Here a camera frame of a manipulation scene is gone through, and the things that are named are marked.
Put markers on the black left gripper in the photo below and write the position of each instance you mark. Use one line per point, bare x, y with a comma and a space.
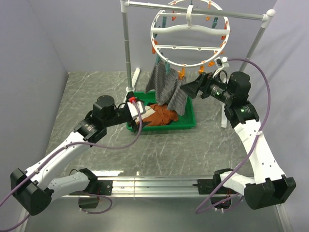
132, 122

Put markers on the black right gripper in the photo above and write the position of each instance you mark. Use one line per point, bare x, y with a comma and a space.
192, 88

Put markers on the white round clip hanger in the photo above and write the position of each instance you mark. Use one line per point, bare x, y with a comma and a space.
156, 28

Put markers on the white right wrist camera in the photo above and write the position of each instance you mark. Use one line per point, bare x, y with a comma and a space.
222, 65

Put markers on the teal clothes peg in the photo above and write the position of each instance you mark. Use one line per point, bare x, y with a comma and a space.
164, 20
158, 59
167, 67

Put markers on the white grey drying rack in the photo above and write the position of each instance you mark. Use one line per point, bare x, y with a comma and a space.
213, 9

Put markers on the aluminium mounting rail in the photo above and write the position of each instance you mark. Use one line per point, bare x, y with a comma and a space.
149, 187

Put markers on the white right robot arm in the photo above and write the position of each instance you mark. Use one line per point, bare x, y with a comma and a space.
269, 185

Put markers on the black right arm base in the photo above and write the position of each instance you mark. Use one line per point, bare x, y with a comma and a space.
206, 186

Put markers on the green plastic tray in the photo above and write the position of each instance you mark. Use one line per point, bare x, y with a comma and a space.
187, 121

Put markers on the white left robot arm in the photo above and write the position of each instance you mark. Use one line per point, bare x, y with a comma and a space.
37, 186

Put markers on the orange white underwear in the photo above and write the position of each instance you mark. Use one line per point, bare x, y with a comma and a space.
158, 115

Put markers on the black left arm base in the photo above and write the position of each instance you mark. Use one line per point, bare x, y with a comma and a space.
98, 187

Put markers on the grey striped boxer underwear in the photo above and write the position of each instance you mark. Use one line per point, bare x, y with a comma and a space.
167, 87

